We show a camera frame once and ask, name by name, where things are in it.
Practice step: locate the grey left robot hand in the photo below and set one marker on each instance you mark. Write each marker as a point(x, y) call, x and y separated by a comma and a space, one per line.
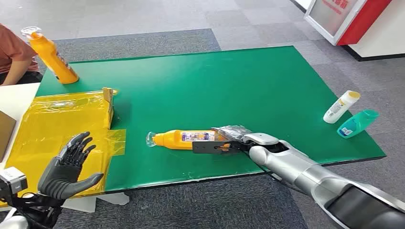
point(61, 177)

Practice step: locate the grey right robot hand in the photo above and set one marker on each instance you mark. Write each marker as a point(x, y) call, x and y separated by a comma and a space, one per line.
point(218, 147)

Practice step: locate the orange bottle clear cap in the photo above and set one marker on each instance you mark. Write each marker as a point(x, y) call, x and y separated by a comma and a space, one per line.
point(55, 61)
point(172, 139)

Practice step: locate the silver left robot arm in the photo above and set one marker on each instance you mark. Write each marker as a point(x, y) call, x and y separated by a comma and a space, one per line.
point(34, 211)

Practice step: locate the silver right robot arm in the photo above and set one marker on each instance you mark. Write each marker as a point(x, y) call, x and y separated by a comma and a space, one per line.
point(316, 177)

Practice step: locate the white bottle yellow cap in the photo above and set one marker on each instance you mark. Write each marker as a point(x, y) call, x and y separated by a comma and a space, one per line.
point(338, 109)

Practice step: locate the teal plastic bottle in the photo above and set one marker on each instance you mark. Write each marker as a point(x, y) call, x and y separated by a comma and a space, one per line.
point(357, 123)

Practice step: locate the green table mat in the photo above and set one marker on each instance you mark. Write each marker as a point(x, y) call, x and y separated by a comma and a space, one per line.
point(221, 94)

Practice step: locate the yellow film wrapped box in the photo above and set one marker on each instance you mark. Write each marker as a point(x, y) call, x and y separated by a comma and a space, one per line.
point(63, 120)

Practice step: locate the brown cardboard box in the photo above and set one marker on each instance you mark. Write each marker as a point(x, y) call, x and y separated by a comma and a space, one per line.
point(6, 132)

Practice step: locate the person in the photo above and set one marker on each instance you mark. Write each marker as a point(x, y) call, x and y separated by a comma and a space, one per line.
point(12, 50)

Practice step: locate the red white kiosk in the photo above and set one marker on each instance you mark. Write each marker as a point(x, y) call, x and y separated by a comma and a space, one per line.
point(379, 34)

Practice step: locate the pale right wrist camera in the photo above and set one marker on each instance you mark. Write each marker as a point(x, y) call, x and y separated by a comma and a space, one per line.
point(261, 138)

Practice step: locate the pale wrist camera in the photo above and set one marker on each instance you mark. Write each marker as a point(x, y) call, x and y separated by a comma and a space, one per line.
point(14, 180)
point(261, 138)

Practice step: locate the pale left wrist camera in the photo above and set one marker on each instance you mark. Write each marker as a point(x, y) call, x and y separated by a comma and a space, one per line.
point(14, 180)

